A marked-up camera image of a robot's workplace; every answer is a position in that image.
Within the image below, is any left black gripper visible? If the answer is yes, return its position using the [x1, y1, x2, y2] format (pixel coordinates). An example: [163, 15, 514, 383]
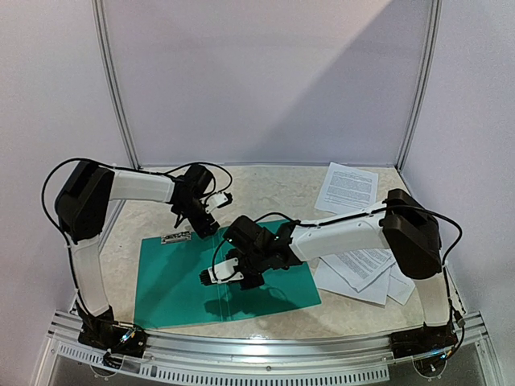
[178, 195, 220, 240]

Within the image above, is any green file folder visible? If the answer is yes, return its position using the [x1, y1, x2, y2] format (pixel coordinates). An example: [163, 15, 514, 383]
[134, 230, 321, 329]

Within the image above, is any printed paper sheet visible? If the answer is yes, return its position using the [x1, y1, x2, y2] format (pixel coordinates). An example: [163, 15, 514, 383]
[387, 265, 415, 306]
[314, 261, 390, 306]
[315, 162, 379, 214]
[321, 248, 395, 292]

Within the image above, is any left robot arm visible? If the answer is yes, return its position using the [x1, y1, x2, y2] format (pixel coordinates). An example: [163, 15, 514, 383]
[55, 158, 219, 349]

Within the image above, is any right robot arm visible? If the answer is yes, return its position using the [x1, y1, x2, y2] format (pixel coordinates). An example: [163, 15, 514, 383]
[223, 189, 451, 351]

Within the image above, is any folder cover metal clip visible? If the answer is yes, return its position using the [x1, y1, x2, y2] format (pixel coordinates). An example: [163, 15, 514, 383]
[161, 231, 192, 244]

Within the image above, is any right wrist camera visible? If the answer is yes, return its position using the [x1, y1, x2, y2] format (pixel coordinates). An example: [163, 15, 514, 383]
[200, 258, 244, 286]

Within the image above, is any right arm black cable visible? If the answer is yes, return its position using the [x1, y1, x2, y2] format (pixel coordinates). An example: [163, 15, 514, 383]
[249, 204, 468, 326]

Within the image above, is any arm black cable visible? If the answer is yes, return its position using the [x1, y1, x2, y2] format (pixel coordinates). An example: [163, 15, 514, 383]
[249, 204, 468, 326]
[39, 158, 89, 298]

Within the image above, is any aluminium front rail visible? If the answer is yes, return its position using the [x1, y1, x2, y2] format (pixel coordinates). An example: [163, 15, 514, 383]
[36, 311, 502, 385]

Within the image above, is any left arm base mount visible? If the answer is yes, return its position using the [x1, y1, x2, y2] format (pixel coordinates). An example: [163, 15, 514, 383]
[78, 309, 148, 358]

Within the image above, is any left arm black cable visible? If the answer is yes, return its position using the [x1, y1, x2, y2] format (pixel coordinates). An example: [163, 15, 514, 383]
[39, 158, 89, 298]

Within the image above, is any left aluminium frame post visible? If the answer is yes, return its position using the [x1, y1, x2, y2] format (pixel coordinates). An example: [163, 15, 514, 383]
[92, 0, 141, 170]

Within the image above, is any aluminium frame post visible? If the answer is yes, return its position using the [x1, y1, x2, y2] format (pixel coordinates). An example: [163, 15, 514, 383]
[92, 0, 141, 170]
[395, 0, 442, 174]

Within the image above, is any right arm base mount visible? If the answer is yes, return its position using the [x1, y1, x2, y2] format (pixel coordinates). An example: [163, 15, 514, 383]
[389, 322, 466, 360]

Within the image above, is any right aluminium frame post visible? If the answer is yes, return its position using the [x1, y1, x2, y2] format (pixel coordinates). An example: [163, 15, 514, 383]
[395, 0, 442, 174]

